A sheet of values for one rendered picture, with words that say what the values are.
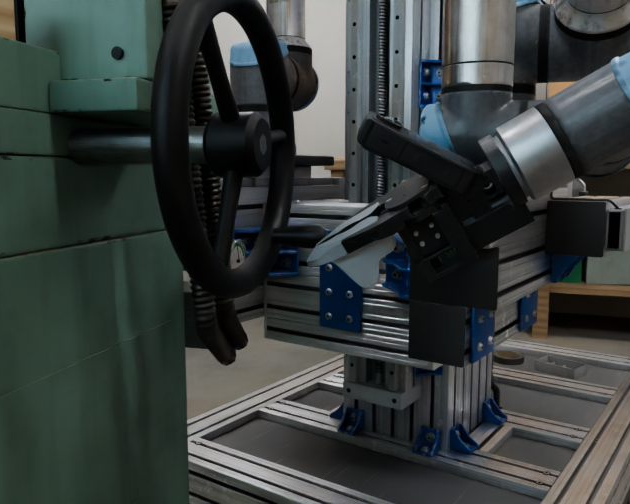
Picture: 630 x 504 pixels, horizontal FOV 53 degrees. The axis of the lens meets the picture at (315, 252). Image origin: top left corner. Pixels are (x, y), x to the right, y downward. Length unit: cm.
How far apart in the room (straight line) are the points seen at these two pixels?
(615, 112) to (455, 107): 18
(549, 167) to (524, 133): 4
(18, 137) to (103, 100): 8
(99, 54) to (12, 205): 16
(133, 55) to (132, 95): 4
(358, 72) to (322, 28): 284
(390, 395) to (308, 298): 25
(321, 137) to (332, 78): 36
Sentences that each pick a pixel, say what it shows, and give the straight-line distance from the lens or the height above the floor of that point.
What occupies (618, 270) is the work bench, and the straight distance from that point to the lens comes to 335.
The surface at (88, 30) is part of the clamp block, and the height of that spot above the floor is 92.
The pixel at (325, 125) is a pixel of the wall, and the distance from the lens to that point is 399.
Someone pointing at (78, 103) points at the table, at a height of 85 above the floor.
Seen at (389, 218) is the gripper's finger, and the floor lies 74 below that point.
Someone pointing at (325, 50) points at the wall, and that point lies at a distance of 405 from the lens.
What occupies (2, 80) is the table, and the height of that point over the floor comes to 86.
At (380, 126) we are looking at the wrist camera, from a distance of 57.
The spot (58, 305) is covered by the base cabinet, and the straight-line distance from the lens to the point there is 67.
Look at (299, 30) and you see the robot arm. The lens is 145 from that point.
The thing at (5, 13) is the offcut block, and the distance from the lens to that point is 65.
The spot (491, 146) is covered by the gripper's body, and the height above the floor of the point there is 81.
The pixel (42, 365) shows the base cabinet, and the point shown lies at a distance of 66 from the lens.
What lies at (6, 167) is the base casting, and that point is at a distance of 61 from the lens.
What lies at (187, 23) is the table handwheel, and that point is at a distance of 51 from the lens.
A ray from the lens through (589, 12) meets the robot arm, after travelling 99.
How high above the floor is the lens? 78
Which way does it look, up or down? 7 degrees down
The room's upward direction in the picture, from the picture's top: straight up
